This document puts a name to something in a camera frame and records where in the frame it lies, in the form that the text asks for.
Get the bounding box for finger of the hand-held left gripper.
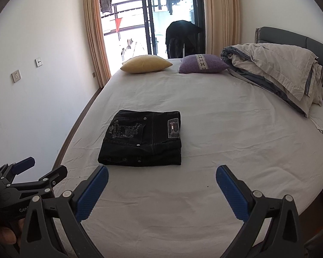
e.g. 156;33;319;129
0;156;35;186
6;165;68;194

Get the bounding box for bed with white sheet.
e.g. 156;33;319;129
52;56;323;258

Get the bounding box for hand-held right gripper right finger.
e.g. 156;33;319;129
215;164;307;258

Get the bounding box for grey hanging garment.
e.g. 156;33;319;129
99;0;113;14

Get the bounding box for purple pillow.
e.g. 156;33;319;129
178;54;230;74

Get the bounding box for person's left hand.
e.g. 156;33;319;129
0;218;25;248

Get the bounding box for beige curtain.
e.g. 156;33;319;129
205;0;241;55
82;0;111;89

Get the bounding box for black garment on rack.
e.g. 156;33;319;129
165;20;204;59

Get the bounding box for folded beige grey duvet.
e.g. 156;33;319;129
221;43;323;117

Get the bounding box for red triangular cloth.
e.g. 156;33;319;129
114;19;123;41

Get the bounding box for yellow pillow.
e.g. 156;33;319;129
121;55;173;74

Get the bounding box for black framed sliding glass door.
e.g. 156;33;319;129
98;0;208;60

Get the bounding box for black denim pants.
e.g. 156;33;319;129
98;110;183;166

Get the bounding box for grey padded headboard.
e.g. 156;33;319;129
255;27;323;92

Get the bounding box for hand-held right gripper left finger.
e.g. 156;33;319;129
17;164;109;258

